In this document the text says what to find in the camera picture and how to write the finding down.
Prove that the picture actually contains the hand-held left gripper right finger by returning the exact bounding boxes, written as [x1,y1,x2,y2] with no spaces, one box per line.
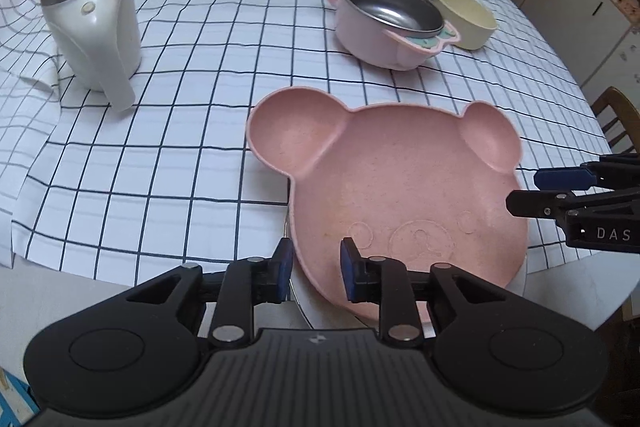
[340,237,505,343]

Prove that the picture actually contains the checked white tablecloth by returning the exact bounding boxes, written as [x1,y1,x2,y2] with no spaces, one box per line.
[0,0,608,303]

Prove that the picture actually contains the large white plate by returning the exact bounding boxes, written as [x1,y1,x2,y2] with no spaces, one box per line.
[285,207,531,330]

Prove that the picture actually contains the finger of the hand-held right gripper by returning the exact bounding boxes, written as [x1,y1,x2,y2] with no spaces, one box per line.
[506,188,640,219]
[534,154,640,188]

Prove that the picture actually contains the pink bear-shaped plate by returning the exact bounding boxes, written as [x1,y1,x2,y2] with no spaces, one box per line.
[245,86,530,325]

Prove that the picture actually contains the blue box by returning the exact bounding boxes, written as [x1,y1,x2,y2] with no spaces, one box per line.
[0,367,41,427]

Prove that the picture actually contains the pink steel-lined bowl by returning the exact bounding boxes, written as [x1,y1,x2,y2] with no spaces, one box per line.
[322,0,461,70]

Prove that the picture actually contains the cream bowl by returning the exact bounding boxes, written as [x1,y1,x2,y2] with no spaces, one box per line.
[431,0,498,51]

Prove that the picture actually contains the wooden chair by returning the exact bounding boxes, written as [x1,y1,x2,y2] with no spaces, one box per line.
[591,87,640,158]

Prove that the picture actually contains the white steel-lined mug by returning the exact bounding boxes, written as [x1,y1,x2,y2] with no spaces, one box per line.
[39,0,143,112]

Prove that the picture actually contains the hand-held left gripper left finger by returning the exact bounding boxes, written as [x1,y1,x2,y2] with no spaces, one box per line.
[127,238,295,348]

